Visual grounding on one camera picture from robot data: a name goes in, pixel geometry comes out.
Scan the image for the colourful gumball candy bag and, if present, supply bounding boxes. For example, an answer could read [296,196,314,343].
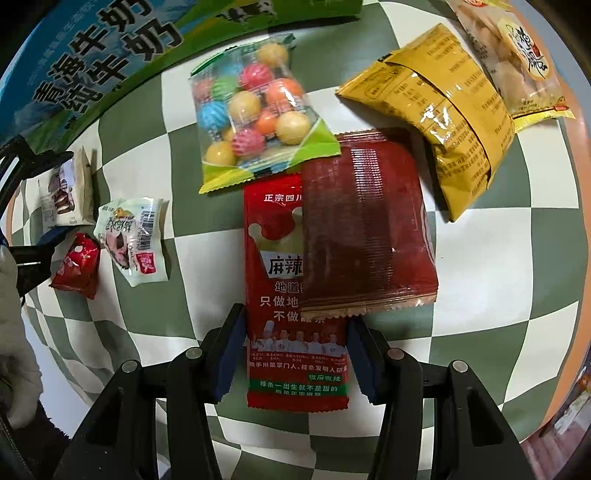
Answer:
[188,34,341,194]

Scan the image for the clear yellow biscuit stick bag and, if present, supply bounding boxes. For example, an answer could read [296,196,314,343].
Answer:
[448,1,575,131]

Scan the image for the blue green milk carton box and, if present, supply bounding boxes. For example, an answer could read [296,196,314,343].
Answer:
[1,1,362,150]

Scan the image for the yellow snack bag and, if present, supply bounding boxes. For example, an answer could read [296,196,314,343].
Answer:
[337,24,515,220]

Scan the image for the white gloved hand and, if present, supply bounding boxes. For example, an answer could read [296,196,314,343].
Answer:
[1,245,43,429]

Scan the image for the small beige snack packet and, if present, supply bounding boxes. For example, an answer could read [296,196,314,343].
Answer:
[38,147,95,232]

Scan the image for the small red candy packet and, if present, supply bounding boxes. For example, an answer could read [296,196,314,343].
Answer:
[50,233,100,299]

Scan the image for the dark red ridged snack packet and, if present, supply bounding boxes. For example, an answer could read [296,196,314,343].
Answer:
[301,128,439,320]

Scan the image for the red spicy snack packet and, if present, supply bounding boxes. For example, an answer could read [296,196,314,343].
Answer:
[243,174,349,413]

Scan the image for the green white checkered tablecloth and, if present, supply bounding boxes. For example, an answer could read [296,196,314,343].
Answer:
[8,0,588,480]

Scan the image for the pale green snack packet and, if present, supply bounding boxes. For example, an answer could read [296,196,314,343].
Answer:
[94,197,168,287]

